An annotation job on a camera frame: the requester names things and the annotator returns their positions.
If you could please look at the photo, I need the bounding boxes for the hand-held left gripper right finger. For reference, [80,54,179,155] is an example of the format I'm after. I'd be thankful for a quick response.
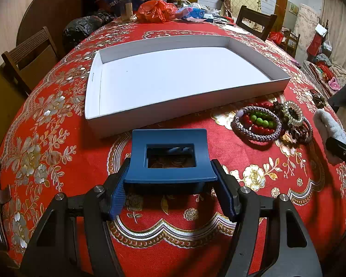
[211,159,323,277]

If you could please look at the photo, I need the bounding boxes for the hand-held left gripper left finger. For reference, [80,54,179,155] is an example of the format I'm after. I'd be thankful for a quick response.
[20,159,132,277]

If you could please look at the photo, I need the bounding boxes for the dark wooden bead bracelet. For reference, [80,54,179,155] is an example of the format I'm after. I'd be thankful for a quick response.
[272,101,313,144]

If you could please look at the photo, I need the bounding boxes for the blue hair claw clip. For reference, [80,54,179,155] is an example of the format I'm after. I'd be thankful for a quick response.
[123,129,217,194]

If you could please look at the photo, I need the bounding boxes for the pearly spiral hair tie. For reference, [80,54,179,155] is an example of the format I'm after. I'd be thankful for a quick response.
[282,101,304,126]

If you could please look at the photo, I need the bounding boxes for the grey woven bracelet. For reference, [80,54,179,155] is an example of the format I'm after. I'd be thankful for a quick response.
[232,106,282,143]

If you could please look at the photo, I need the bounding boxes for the red green bead bracelet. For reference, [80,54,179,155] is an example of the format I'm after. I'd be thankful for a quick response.
[242,102,278,135]

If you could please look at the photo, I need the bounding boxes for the white cardboard box tray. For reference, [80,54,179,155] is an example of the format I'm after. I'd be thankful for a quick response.
[84,35,291,139]

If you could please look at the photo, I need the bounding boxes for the red floral tablecloth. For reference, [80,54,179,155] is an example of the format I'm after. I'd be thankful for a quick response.
[0,14,346,277]

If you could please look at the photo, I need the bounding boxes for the pile of clothes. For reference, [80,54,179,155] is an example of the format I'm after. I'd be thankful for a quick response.
[302,53,346,96]

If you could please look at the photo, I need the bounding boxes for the red stocking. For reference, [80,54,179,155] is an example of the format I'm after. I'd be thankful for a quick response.
[307,33,323,57]

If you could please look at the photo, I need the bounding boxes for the small wooden chair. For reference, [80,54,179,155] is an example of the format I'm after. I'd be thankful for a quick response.
[282,29,301,59]

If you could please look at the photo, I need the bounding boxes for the dark wooden chair back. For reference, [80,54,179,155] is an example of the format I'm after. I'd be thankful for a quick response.
[236,5,278,41]

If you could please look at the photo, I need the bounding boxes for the white paper sheet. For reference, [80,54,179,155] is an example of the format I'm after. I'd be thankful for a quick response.
[219,23,250,35]

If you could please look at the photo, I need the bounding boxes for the wooden chair with tan seat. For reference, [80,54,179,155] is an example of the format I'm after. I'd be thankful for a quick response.
[1,27,60,96]

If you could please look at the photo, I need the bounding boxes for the small black plastic bag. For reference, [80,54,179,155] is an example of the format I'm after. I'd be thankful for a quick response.
[63,11,115,45]

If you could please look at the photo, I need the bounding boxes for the blue packet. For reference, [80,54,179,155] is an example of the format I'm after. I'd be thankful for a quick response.
[177,6,207,21]

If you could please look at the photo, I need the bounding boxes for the glass jar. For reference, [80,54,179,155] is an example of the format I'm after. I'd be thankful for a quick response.
[119,0,134,21]

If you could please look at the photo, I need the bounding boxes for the red plastic bag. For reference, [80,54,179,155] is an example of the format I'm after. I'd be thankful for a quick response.
[136,0,179,24]

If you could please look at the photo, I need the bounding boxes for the round wooden tabletop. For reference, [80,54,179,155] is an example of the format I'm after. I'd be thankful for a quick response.
[17,0,90,53]

